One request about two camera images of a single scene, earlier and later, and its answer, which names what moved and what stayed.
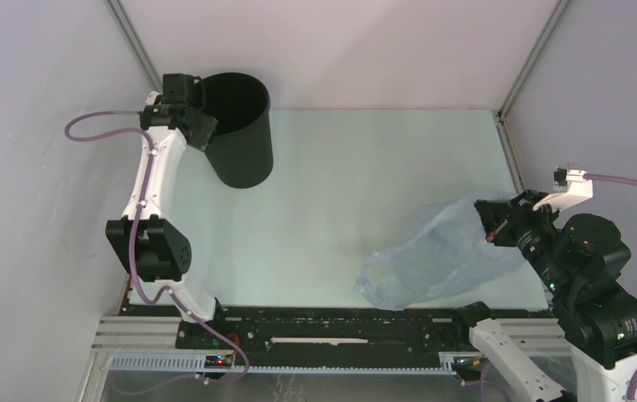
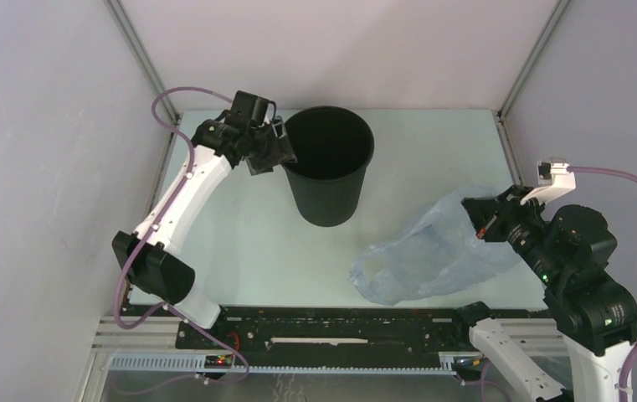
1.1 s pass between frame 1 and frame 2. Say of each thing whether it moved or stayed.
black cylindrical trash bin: moved
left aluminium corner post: stayed
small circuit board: stayed
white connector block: moved
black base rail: stayed
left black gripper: moved
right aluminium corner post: stayed
